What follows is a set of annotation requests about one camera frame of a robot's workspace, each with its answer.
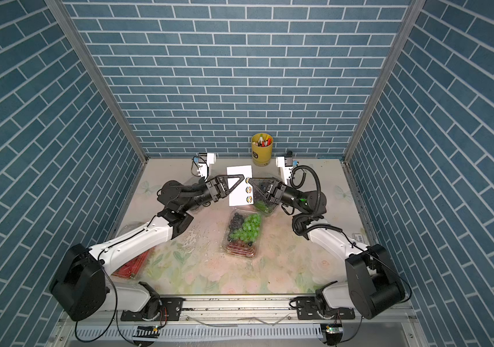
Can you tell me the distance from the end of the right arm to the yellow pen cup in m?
0.49

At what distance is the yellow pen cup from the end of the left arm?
50cm

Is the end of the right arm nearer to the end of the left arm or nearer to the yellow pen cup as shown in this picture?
the end of the left arm

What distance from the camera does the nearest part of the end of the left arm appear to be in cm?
59

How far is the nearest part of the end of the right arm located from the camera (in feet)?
2.00

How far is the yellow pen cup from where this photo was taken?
1113 millimetres
